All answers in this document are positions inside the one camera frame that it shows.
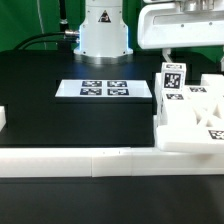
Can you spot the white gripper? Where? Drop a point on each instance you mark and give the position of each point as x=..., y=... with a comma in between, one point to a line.
x=176, y=24

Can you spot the white tagged cube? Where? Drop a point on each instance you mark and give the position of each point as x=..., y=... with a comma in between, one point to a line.
x=173, y=76

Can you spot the white chair back frame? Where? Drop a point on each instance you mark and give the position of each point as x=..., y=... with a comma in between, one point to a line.
x=190, y=120

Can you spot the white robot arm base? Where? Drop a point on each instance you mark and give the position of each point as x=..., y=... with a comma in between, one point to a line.
x=103, y=35

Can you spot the white tag plate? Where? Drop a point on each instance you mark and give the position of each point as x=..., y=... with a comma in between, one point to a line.
x=75, y=88

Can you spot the white U-shaped fence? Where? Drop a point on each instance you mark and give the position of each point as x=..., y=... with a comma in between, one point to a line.
x=65, y=161

